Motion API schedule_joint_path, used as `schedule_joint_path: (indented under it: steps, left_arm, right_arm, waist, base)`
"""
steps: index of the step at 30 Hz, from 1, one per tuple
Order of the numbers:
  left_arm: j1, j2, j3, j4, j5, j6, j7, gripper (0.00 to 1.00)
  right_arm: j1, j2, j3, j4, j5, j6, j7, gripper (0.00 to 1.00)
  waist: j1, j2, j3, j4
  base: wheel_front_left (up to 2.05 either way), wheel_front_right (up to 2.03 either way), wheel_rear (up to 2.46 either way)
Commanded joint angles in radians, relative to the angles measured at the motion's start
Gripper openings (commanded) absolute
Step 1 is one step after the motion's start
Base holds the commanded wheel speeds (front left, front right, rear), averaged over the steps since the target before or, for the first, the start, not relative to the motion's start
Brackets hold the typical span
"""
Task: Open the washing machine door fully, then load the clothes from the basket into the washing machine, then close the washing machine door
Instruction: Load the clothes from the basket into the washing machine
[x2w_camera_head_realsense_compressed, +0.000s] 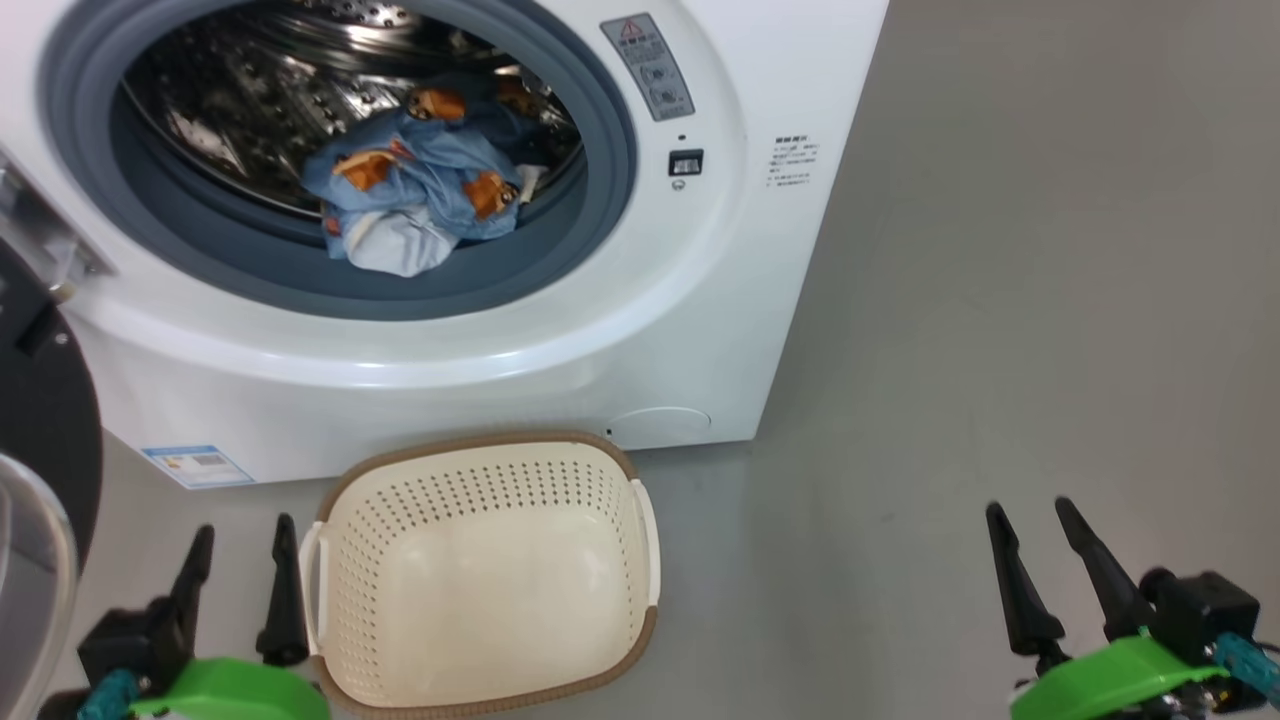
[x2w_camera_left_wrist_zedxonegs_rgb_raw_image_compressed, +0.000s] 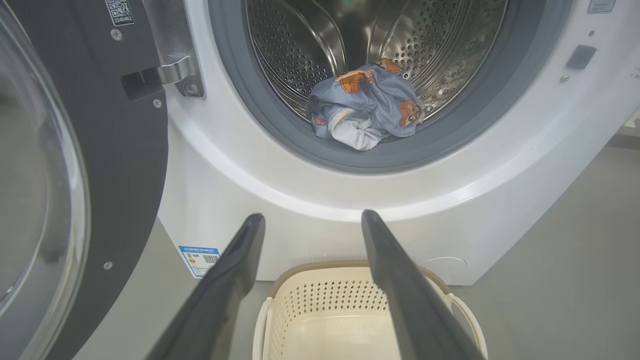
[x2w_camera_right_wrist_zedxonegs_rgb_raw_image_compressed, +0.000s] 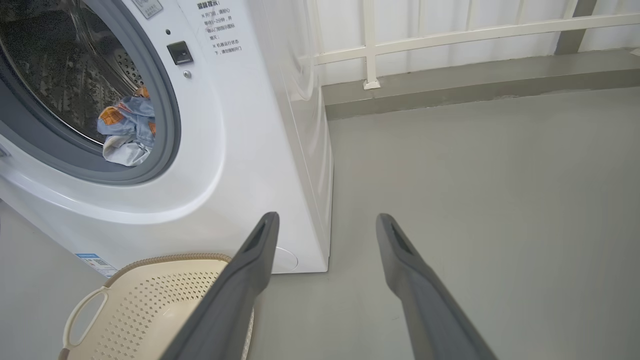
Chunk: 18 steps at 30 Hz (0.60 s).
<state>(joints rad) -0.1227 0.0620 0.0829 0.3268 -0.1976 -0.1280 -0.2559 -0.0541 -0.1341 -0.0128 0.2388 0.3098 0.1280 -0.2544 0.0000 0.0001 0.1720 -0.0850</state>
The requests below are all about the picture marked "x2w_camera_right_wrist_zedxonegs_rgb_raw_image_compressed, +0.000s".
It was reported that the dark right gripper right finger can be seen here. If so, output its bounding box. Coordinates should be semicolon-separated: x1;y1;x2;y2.
376;213;498;360

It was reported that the white front-load washing machine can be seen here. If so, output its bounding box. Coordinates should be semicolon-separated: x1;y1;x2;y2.
0;0;335;279

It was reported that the blue white energy label sticker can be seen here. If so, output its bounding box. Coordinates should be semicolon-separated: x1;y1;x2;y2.
75;252;119;278

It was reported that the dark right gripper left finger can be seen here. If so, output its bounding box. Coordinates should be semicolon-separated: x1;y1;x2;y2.
160;211;281;360

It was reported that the cream perforated laundry basket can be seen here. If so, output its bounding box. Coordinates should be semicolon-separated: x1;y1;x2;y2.
59;252;256;360

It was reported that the white metal railing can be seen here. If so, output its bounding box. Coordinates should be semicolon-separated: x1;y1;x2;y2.
300;0;640;91

